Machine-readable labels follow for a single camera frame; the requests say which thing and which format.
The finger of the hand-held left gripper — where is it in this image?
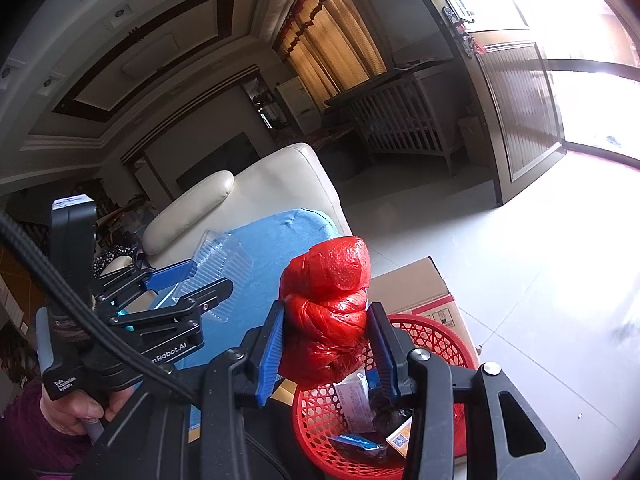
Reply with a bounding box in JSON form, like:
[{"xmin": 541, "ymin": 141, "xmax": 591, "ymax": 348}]
[
  {"xmin": 90, "ymin": 258, "xmax": 198, "ymax": 311},
  {"xmin": 107, "ymin": 279, "xmax": 235, "ymax": 331}
]

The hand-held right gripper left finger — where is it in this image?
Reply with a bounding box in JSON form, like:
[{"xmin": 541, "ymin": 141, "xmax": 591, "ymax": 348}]
[{"xmin": 90, "ymin": 301, "xmax": 286, "ymax": 480}]

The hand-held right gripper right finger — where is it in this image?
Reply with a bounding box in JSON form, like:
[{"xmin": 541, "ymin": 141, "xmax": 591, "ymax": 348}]
[{"xmin": 367, "ymin": 302, "xmax": 568, "ymax": 480}]

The clear plastic tray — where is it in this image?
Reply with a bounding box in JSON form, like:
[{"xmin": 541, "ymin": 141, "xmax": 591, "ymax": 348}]
[{"xmin": 175, "ymin": 229, "xmax": 253, "ymax": 321}]

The white medicine box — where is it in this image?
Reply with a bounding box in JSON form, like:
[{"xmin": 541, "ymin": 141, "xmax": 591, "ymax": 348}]
[{"xmin": 332, "ymin": 375, "xmax": 376, "ymax": 433}]

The red plastic basket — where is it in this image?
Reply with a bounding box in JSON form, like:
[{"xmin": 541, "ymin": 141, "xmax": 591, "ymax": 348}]
[{"xmin": 291, "ymin": 314, "xmax": 478, "ymax": 478}]

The red plastic bag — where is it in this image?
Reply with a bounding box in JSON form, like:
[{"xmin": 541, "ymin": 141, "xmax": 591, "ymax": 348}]
[{"xmin": 277, "ymin": 235, "xmax": 372, "ymax": 386}]

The orange and white box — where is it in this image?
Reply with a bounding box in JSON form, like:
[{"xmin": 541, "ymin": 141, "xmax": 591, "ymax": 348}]
[{"xmin": 386, "ymin": 417, "xmax": 413, "ymax": 456}]

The blue packet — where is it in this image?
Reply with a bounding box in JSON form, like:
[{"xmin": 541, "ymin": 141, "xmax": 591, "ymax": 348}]
[{"xmin": 327, "ymin": 432, "xmax": 388, "ymax": 463}]

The person's left forearm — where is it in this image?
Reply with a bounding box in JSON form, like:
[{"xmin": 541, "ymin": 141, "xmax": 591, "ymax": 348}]
[{"xmin": 0, "ymin": 380, "xmax": 96, "ymax": 480}]

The person's left hand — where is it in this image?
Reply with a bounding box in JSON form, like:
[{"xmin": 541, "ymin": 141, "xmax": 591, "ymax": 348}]
[{"xmin": 40, "ymin": 380, "xmax": 137, "ymax": 437}]

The dark spotted cloth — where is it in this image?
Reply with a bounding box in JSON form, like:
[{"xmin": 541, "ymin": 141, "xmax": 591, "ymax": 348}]
[{"xmin": 92, "ymin": 245, "xmax": 136, "ymax": 277}]

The brown cardboard box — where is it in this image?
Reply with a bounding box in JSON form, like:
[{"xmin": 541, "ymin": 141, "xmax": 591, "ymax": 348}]
[{"xmin": 370, "ymin": 256, "xmax": 478, "ymax": 356}]

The blue tablecloth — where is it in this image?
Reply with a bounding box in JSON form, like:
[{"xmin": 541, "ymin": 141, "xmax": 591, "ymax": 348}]
[{"xmin": 120, "ymin": 208, "xmax": 341, "ymax": 376}]

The cream leather sofa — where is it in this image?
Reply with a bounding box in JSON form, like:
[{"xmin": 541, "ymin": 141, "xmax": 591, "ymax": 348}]
[{"xmin": 142, "ymin": 142, "xmax": 353, "ymax": 271}]

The white standing air conditioner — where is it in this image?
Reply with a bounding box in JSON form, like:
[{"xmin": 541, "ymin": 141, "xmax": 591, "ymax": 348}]
[{"xmin": 276, "ymin": 77, "xmax": 321, "ymax": 133}]

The wooden slatted crib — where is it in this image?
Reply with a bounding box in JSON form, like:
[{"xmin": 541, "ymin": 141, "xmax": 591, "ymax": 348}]
[{"xmin": 325, "ymin": 60, "xmax": 461, "ymax": 176}]

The tan window curtain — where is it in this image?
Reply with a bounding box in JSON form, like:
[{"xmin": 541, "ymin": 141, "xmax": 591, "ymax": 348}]
[{"xmin": 272, "ymin": 0, "xmax": 388, "ymax": 106}]

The wooden louvred door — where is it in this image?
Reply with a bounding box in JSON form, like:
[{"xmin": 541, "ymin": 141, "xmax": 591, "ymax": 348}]
[{"xmin": 445, "ymin": 5, "xmax": 568, "ymax": 206}]

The dark wall television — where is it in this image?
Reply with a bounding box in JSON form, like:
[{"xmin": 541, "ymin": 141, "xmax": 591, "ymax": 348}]
[{"xmin": 175, "ymin": 132, "xmax": 261, "ymax": 191}]

